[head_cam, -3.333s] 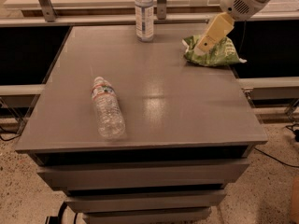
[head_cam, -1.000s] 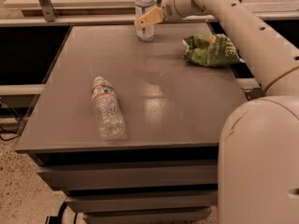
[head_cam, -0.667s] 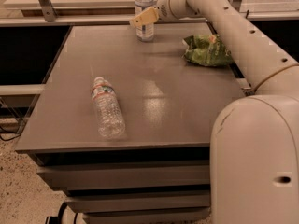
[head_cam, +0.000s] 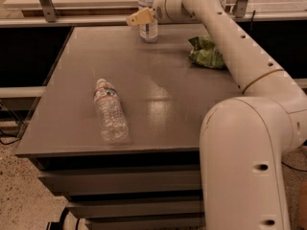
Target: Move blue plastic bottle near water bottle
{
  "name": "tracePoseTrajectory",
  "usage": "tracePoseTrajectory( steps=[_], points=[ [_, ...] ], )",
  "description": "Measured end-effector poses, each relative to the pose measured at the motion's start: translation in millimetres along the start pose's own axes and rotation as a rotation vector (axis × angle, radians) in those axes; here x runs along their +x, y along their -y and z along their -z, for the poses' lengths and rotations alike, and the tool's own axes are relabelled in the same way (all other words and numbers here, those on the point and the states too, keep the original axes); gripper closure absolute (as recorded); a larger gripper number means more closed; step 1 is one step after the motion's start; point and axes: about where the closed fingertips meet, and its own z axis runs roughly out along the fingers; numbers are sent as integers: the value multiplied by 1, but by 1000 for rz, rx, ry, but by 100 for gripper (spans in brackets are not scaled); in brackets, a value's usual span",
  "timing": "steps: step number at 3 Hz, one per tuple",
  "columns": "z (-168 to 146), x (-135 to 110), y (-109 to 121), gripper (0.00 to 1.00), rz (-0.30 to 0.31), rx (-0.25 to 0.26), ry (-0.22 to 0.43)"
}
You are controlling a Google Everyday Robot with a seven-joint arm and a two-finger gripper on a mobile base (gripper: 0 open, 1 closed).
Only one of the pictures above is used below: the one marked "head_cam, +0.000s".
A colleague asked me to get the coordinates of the clear crushed water bottle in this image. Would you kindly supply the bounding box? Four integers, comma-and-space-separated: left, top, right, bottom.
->
93, 79, 129, 143

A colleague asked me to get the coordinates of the middle grey drawer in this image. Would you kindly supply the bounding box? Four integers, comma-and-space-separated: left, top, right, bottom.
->
67, 196, 204, 219

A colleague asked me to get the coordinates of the blue label plastic bottle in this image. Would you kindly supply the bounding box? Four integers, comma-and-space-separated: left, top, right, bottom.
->
138, 0, 157, 43

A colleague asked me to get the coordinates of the grey drawer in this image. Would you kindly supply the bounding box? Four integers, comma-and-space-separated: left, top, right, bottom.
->
38, 166, 201, 196
67, 196, 204, 219
85, 213, 205, 230

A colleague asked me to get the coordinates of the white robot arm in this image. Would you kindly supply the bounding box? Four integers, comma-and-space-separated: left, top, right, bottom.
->
127, 0, 307, 230

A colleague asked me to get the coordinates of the grey drawer cabinet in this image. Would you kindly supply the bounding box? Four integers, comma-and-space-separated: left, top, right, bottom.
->
16, 24, 239, 230

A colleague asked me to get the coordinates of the bottom grey drawer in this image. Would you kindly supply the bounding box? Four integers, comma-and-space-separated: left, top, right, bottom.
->
85, 213, 205, 230

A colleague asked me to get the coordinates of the black floor cable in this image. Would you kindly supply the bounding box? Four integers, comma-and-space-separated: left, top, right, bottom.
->
0, 100, 25, 146
281, 161, 307, 173

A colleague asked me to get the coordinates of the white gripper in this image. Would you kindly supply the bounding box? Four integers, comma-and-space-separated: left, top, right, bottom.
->
126, 0, 192, 26

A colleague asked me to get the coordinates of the top grey drawer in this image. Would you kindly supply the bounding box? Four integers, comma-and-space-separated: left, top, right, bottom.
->
38, 166, 201, 196

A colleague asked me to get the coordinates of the metal shelf rail frame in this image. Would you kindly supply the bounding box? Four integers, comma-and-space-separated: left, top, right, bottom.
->
0, 0, 307, 27

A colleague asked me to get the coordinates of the black floor cable right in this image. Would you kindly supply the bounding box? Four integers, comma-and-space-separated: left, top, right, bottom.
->
281, 161, 307, 173

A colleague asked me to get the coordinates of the green chip bag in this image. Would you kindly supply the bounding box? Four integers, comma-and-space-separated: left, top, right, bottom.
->
189, 35, 225, 69

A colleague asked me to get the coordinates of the black floor cable left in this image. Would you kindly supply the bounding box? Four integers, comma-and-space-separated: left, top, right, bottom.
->
0, 100, 25, 146

